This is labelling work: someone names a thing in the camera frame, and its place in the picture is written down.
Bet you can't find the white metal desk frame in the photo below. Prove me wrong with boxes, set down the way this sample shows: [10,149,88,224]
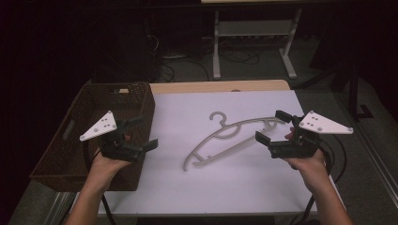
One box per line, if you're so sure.
[211,8,304,81]

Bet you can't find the brown woven basket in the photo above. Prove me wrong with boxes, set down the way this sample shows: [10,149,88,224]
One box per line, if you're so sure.
[29,82,157,192]

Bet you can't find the person's left hand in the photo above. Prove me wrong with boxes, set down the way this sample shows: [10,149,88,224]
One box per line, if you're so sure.
[89,134,132,181]

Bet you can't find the grey plastic clothes hanger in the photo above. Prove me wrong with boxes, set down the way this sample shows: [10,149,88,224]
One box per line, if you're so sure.
[182,111,287,173]

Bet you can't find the person's right hand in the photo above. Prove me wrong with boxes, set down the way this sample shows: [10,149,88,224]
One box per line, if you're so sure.
[283,127,330,192]

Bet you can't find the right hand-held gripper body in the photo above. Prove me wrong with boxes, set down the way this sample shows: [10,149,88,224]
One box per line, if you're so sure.
[268,110,354,159]

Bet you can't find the white power strip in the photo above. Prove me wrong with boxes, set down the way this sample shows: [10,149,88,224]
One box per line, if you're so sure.
[161,53,190,61]

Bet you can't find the dark metal stand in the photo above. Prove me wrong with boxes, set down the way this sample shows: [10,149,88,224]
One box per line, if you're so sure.
[331,60,375,122]

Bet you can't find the white table mat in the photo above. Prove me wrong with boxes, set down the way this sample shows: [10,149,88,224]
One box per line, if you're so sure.
[98,90,317,217]

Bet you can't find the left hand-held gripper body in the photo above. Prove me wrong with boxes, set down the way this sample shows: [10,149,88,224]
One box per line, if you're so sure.
[79,110,145,163]

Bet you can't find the black floor cable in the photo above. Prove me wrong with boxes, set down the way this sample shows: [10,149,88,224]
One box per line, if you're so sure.
[158,57,211,83]

